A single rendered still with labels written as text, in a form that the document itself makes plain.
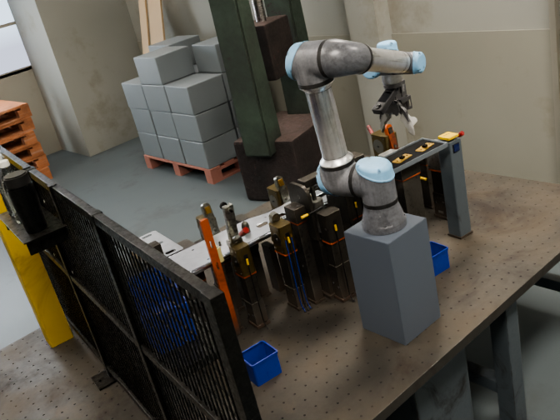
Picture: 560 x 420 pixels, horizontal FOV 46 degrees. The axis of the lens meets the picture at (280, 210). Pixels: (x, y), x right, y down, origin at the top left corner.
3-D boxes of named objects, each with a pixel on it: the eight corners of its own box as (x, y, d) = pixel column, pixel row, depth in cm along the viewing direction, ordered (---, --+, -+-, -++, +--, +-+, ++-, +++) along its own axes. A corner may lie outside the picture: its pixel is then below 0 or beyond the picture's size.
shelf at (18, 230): (46, 212, 228) (27, 164, 221) (78, 238, 199) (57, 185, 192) (2, 229, 221) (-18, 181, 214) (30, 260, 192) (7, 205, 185)
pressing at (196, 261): (412, 140, 325) (412, 137, 324) (447, 147, 306) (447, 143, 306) (162, 261, 263) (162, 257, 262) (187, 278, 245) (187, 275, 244)
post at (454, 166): (459, 227, 294) (447, 135, 277) (472, 232, 288) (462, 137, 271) (447, 235, 291) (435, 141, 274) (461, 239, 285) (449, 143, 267)
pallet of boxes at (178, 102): (277, 152, 662) (248, 32, 615) (213, 184, 619) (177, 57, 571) (207, 140, 754) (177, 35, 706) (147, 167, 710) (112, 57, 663)
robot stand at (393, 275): (441, 317, 238) (427, 217, 223) (406, 346, 228) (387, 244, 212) (397, 301, 253) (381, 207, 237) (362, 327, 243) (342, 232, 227)
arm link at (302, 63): (356, 204, 221) (316, 47, 196) (319, 201, 230) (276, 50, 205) (372, 186, 229) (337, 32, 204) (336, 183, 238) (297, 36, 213)
